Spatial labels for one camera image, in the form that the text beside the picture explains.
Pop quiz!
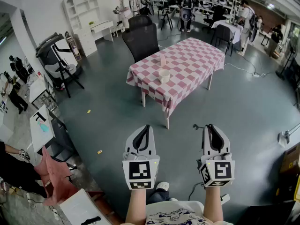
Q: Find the white drawer desk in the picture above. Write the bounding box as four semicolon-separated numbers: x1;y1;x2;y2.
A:
90;20;114;42

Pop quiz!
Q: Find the person's white shoe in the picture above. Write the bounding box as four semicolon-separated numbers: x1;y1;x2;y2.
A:
155;181;170;192

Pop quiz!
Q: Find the black mesh office chair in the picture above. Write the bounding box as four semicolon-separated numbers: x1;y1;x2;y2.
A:
121;15;161;64

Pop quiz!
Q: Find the cardboard box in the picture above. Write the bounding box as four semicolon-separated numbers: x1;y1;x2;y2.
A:
279;142;300;176

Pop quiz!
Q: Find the person's right forearm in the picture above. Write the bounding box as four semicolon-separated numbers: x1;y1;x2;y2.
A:
202;186;225;224

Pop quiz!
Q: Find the grey padded chair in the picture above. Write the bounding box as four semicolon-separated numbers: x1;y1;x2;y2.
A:
44;63;78;82

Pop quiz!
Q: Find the black and white machine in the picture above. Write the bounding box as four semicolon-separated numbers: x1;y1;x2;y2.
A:
35;32;83;79

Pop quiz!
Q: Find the pink cloth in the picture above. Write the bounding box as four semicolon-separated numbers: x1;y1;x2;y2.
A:
33;145;78;206

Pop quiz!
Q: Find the white side table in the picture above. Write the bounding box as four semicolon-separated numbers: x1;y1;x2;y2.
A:
29;75;58;110

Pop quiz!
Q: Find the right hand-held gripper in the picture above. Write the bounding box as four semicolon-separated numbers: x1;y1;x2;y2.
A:
196;123;236;188

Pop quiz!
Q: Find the person's printed white shirt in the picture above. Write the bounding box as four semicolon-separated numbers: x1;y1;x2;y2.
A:
144;200;227;225

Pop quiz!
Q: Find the black plain chair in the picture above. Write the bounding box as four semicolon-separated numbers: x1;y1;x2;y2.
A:
210;24;235;56

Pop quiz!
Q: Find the black tripod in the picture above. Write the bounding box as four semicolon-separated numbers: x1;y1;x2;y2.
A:
50;43;85;98

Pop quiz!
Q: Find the black handheld tool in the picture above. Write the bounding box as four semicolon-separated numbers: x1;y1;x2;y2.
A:
80;216;102;225

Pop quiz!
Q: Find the person's left forearm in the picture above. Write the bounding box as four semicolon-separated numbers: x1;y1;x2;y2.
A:
125;188;151;225

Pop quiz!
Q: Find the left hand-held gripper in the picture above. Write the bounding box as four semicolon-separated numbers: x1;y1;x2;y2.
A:
122;124;161;190

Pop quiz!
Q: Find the table with white cloth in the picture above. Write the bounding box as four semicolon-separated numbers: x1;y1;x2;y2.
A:
210;19;244;45

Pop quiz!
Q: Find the white cup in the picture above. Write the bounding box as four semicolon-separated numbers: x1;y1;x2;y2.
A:
158;69;171;84

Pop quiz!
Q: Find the white shelf cabinet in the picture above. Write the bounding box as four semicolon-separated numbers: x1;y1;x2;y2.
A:
61;0;102;57

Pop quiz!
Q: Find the white table with black frame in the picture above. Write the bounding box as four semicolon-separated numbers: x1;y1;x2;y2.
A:
29;104;78;162

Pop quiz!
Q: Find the person's dark jeans leg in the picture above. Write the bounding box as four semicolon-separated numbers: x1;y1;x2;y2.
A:
146;188;172;205

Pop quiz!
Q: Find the pink checkered tablecloth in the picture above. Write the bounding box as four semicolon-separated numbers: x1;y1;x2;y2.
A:
126;37;226;120

